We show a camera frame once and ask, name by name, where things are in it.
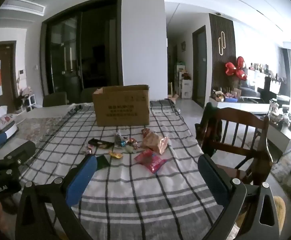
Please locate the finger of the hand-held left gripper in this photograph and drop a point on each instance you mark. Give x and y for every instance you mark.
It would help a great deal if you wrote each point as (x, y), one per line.
(23, 150)

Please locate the red foil balloon bunch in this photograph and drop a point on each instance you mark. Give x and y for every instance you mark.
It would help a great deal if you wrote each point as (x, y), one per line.
(235, 68)

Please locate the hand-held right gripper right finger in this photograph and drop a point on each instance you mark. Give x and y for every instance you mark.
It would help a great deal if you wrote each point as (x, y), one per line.
(213, 182)

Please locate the brown wooden chair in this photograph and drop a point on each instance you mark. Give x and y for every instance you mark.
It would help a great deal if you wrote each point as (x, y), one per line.
(238, 117)

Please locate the yellow wrapped candy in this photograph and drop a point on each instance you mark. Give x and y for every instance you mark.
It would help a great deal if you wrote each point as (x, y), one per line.
(116, 155)

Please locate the white cube shelf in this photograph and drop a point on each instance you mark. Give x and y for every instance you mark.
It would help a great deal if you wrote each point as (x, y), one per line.
(27, 100)

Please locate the pink snack packet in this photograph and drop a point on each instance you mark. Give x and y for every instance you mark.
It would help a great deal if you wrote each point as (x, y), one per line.
(151, 161)

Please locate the dark room door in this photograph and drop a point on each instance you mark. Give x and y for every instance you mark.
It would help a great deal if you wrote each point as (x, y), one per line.
(200, 67)

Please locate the floral table mat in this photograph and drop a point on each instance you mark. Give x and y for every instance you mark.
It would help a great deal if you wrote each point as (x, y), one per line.
(38, 127)

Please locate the green wrapped candy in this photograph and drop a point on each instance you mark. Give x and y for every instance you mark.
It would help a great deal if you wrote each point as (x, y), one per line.
(131, 149)

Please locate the clear candy bag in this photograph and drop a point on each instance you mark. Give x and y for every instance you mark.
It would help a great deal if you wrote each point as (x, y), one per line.
(119, 140)

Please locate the black snack packet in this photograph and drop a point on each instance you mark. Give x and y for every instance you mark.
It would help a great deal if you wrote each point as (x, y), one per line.
(99, 143)

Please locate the black jacket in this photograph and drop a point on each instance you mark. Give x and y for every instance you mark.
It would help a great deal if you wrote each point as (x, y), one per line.
(210, 120)

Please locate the dark upholstered dining chair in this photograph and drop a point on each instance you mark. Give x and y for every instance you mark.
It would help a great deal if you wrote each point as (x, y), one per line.
(88, 95)
(54, 99)

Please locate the dark entrance door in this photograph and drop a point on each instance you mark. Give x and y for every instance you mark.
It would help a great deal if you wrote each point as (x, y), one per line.
(6, 80)

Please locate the red brown snack bag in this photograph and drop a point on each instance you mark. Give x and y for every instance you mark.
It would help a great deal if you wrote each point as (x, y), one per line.
(151, 142)

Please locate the floral tissue box cover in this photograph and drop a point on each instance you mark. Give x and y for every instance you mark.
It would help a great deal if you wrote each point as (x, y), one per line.
(4, 118)

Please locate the small dark snack packet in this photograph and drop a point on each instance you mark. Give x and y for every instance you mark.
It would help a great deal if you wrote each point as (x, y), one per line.
(103, 162)

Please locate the white television cabinet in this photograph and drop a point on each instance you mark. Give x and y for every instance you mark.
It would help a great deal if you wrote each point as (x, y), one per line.
(238, 103)

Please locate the white hallway shelf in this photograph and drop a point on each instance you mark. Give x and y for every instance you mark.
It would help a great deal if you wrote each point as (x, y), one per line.
(184, 82)

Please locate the brown cardboard box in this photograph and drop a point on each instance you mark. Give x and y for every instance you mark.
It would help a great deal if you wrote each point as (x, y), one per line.
(120, 107)

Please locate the dark coffee table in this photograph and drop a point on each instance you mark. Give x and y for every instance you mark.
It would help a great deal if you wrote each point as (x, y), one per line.
(288, 132)

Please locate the colourful wrapped candy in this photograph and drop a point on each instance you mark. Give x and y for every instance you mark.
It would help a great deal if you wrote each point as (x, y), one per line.
(133, 141)

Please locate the dark glass sliding door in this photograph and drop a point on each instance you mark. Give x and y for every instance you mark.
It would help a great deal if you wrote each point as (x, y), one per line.
(85, 50)

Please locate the looped wall light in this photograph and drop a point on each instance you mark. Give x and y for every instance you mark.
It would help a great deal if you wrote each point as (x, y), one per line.
(223, 42)

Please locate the checked grey white tablecloth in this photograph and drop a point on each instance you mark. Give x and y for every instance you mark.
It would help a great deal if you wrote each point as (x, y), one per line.
(135, 200)

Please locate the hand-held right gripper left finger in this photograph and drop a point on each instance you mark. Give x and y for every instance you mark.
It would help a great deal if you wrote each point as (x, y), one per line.
(81, 180)

